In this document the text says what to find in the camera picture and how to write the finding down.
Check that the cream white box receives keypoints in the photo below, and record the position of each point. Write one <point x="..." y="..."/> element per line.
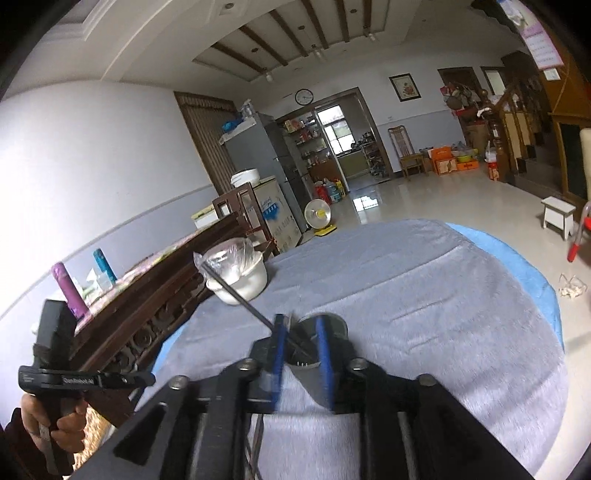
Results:
<point x="205" y="218"/>

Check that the white bucket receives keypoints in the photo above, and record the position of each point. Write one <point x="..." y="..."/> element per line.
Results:
<point x="244" y="177"/>

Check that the grey utensil holder cup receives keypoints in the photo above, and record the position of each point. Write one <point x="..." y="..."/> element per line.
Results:
<point x="307" y="381"/>

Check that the white bowl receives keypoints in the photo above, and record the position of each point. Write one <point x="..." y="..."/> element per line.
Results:
<point x="249" y="287"/>

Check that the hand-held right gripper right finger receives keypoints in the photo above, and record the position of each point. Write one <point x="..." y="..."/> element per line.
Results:
<point x="328" y="367"/>

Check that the brown striped door curtain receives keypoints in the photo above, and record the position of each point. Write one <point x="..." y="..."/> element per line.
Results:
<point x="203" y="138"/>

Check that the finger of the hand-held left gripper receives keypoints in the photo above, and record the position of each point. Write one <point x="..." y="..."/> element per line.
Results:
<point x="127" y="380"/>

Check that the window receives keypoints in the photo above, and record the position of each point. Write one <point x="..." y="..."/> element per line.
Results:
<point x="336" y="131"/>

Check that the white cabinet with blue print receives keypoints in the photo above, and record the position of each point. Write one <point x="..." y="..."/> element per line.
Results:
<point x="279" y="212"/>

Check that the floral patterned cover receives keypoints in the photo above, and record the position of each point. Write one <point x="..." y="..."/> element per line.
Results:
<point x="138" y="272"/>

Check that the blue table cover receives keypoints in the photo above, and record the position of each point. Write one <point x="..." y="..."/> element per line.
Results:
<point x="521" y="272"/>

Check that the blue water bottles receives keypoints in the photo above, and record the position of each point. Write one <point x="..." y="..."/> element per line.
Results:
<point x="333" y="193"/>

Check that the blue bag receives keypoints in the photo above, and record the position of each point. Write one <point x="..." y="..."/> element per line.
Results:
<point x="231" y="125"/>

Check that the brown wooden chair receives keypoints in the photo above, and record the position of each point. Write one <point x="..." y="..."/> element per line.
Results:
<point x="406" y="152"/>

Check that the white stool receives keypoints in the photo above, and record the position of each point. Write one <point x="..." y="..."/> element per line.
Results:
<point x="558" y="214"/>

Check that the clear plastic bag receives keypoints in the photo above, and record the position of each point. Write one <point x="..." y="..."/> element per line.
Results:
<point x="231" y="257"/>

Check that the wall calendar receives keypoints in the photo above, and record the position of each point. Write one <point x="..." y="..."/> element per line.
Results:
<point x="545" y="46"/>

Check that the teal bottle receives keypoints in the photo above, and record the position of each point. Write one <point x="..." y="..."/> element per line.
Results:
<point x="104" y="267"/>

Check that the orange carton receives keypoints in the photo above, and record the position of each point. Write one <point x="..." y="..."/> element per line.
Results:
<point x="443" y="161"/>

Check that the dark carved wooden bench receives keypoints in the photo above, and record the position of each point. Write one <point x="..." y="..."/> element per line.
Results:
<point x="152" y="290"/>

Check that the grey fleece table cloth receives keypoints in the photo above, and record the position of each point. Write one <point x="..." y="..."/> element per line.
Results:
<point x="415" y="300"/>

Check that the framed wall picture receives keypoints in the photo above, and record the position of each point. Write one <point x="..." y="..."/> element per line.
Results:
<point x="405" y="87"/>

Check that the metal chopstick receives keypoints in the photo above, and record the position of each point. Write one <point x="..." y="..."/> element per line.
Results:
<point x="231" y="290"/>

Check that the purple thermos bottle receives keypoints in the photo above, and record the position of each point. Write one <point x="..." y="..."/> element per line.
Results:
<point x="69" y="290"/>

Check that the grey refrigerator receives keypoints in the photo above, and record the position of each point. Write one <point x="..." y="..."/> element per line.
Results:
<point x="258" y="147"/>

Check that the yellow orange crate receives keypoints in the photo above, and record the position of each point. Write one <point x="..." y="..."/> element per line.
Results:
<point x="466" y="164"/>

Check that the pantry shelf with goods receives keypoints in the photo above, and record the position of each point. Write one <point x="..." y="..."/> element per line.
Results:
<point x="304" y="138"/>

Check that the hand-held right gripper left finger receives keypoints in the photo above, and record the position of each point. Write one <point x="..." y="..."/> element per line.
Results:
<point x="277" y="357"/>

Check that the person's left forearm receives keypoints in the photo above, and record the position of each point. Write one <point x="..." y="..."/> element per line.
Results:
<point x="18" y="457"/>

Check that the person's left hand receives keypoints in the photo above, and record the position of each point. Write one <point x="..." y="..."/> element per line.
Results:
<point x="69" y="434"/>

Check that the pale plastic container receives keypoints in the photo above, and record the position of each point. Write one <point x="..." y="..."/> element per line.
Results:
<point x="97" y="288"/>

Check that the dark wooden armchair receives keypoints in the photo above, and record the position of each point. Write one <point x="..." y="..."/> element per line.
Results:
<point x="244" y="207"/>

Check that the wooden staircase railing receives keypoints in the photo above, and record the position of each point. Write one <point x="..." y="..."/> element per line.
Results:
<point x="512" y="134"/>

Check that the white floor fan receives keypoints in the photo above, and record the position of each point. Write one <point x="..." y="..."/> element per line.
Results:
<point x="318" y="214"/>

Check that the metal kitchen rack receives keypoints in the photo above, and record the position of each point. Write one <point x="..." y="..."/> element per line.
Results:
<point x="375" y="157"/>

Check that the round wall clock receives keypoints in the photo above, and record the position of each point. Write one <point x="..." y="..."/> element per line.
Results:
<point x="304" y="96"/>

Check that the golden patterned cushion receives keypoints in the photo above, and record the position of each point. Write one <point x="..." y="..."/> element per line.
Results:
<point x="99" y="424"/>

